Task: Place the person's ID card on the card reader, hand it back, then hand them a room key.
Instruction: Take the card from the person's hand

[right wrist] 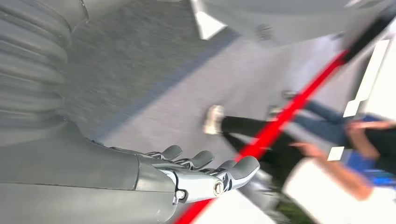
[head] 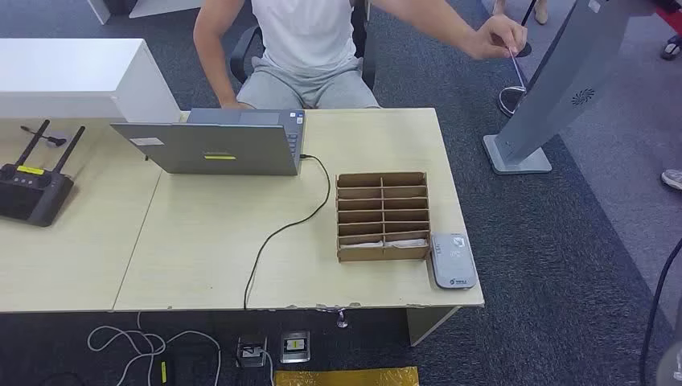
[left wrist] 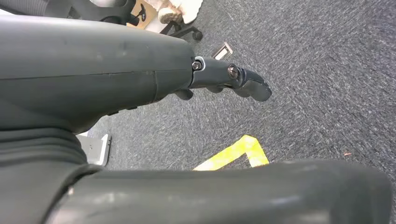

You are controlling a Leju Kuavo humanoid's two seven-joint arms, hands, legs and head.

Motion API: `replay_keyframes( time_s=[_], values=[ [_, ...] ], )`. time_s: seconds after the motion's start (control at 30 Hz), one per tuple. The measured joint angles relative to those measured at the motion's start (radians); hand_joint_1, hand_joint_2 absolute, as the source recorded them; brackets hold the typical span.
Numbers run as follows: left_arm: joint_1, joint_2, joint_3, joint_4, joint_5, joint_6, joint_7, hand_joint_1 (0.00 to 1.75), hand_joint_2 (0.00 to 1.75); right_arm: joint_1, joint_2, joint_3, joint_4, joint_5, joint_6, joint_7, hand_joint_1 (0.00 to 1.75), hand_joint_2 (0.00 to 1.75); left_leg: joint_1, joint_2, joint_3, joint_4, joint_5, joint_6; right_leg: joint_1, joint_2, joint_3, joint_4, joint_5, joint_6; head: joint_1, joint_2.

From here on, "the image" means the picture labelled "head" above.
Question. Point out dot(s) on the person's left hand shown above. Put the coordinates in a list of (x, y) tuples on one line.
[(495, 40)]

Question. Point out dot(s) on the person's right hand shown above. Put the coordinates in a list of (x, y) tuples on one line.
[(234, 105)]

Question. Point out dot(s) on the person's left forearm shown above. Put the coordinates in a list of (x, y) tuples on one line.
[(426, 18)]

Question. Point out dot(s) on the person's right forearm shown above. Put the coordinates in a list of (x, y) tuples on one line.
[(213, 58)]

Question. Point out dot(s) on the standing person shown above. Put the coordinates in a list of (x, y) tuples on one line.
[(541, 10)]

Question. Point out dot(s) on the seated person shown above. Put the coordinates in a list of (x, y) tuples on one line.
[(306, 32)]

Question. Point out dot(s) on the person's foot in dark sandal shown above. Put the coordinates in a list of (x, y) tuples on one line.
[(672, 48)]

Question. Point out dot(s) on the white key card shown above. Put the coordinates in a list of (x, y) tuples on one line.
[(365, 245), (407, 243)]

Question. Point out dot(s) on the cardboard card organizer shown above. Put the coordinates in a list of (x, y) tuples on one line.
[(381, 255)]

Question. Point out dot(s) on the person's grey shoe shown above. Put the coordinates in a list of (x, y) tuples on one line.
[(672, 178)]

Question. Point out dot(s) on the grey card reader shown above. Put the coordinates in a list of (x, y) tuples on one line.
[(453, 266)]

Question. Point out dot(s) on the grey laptop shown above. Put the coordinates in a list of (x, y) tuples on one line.
[(224, 144)]

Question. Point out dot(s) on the chrome stanchion base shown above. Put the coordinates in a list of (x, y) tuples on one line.
[(506, 104)]

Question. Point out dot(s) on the grey kiosk stand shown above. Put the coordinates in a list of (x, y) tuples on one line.
[(565, 69)]

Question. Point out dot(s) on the white cabinet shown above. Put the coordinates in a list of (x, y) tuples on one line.
[(64, 69)]

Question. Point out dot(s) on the small black desk gadget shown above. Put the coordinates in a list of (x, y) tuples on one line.
[(45, 139)]

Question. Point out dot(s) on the black controller with antennas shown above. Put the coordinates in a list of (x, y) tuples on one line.
[(32, 197)]

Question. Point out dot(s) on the small metal desk fitting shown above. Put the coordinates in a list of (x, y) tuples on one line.
[(341, 319)]

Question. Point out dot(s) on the open floor socket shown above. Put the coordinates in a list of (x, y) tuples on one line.
[(250, 351)]

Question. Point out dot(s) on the closed floor socket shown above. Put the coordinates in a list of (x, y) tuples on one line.
[(294, 346)]

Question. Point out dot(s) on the black power brick yellow label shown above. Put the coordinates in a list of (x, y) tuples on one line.
[(164, 371)]

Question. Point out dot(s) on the pale desk leg panel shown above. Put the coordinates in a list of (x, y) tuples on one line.
[(426, 322)]

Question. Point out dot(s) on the gold floor mat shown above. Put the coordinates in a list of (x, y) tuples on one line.
[(346, 377)]

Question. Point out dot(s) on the black stanchion post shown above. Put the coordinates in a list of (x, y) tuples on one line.
[(526, 51)]

